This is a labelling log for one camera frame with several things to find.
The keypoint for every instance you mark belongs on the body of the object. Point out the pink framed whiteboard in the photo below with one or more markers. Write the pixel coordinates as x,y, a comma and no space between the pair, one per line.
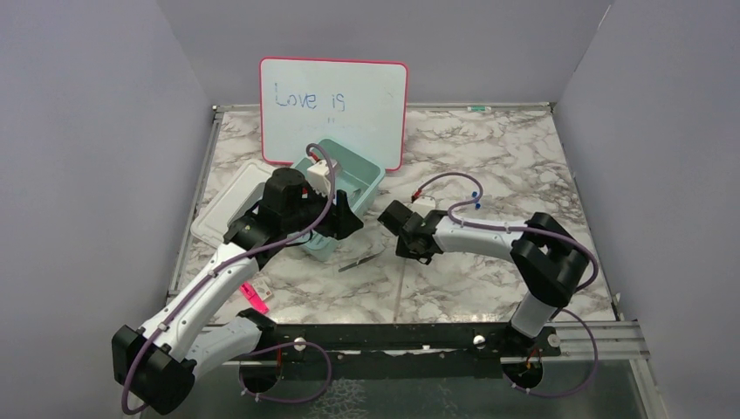
360,104

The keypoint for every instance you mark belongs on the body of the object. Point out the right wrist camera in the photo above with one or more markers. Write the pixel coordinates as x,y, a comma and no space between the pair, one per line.
422,205

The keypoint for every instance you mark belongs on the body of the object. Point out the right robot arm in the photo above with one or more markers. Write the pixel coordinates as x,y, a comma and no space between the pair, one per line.
549,260

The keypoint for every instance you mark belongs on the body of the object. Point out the pink highlighter marker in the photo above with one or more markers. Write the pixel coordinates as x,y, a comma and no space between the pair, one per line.
257,295

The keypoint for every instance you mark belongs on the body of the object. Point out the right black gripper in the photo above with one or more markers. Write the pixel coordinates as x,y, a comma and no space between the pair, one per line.
401,250

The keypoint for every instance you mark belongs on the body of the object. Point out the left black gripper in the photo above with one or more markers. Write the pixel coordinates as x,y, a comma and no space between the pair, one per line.
340,220

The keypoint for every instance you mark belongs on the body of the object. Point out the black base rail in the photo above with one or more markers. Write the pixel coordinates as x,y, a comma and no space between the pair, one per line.
312,352

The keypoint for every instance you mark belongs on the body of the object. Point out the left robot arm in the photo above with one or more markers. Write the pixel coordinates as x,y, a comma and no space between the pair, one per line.
159,362

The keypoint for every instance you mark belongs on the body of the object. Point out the teal plastic bin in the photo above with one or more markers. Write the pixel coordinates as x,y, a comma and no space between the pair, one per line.
360,179

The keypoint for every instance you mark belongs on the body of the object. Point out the white bin lid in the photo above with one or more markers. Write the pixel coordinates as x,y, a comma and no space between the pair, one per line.
239,193

